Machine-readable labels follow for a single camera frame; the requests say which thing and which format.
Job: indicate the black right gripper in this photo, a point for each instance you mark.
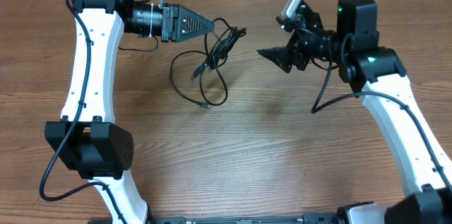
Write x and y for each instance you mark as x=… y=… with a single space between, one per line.
x=283 y=59

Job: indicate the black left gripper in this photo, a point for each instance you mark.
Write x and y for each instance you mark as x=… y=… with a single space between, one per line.
x=174 y=17

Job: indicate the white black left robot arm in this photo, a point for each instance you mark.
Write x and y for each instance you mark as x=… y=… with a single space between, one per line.
x=86 y=138

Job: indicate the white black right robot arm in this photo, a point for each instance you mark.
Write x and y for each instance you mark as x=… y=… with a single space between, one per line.
x=379 y=79

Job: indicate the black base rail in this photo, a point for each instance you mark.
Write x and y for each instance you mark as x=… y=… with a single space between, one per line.
x=229 y=220

